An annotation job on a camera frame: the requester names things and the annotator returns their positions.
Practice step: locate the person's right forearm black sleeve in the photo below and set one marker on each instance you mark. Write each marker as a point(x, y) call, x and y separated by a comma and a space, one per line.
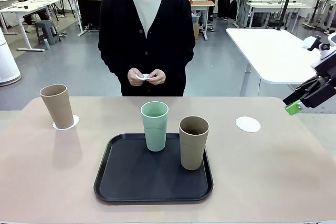
point(115, 66)

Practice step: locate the beige tall cup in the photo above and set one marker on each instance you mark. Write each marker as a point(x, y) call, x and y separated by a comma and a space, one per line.
point(59, 108)
point(193, 150)

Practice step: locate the white desk with white legs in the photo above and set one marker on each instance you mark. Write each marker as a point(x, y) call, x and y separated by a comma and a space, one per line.
point(29, 7)

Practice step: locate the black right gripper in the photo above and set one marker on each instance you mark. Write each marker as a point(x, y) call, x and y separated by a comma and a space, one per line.
point(319, 93)

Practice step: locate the person's left forearm black sleeve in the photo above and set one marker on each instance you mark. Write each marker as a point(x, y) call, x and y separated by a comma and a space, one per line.
point(179, 66)

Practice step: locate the person's right hand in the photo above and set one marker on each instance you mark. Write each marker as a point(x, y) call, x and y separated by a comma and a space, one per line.
point(134, 79)

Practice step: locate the small green bottle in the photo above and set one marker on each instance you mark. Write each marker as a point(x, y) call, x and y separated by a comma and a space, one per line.
point(46, 44)

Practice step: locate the long white lab desk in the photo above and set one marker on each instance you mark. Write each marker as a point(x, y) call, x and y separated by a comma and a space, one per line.
point(273, 6)

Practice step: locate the white cylindrical air purifier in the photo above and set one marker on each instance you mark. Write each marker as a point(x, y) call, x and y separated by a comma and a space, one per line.
point(8, 61)

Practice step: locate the white scalloped paper coaster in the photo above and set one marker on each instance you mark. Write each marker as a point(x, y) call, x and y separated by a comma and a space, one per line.
point(248, 124)
point(76, 121)
point(143, 76)

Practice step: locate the person in black cardigan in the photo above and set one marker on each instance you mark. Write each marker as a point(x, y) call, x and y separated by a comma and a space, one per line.
point(120, 30)

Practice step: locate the black tripod stand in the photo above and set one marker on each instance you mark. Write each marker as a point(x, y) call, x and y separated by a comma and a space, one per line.
point(287, 1)

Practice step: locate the black plastic tray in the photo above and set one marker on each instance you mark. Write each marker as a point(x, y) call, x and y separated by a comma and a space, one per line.
point(155, 179)

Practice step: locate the table with black skirt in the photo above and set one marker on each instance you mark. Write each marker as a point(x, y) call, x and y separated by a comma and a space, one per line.
point(89, 9)

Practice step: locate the person's left hand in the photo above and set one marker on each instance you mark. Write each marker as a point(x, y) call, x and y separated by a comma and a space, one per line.
point(158, 77)

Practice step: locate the grey plastic stool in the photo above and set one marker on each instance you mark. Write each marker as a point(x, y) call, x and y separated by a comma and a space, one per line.
point(47, 31)

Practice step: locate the black backpack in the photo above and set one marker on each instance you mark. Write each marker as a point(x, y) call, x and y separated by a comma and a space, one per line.
point(233, 10)

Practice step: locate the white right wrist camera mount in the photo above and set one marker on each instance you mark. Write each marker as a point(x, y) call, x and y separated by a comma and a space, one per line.
point(324, 47)

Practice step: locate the cardboard box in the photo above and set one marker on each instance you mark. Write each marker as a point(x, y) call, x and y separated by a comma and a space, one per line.
point(196, 31)

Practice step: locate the white desk with robot gear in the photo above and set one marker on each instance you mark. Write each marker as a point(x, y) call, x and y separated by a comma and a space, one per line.
point(321, 6)

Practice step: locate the wood top desk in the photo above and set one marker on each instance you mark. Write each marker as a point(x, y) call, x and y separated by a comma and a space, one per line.
point(203, 3)

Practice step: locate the mint green tall cup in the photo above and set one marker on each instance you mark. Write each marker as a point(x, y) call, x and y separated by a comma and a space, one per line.
point(155, 134)

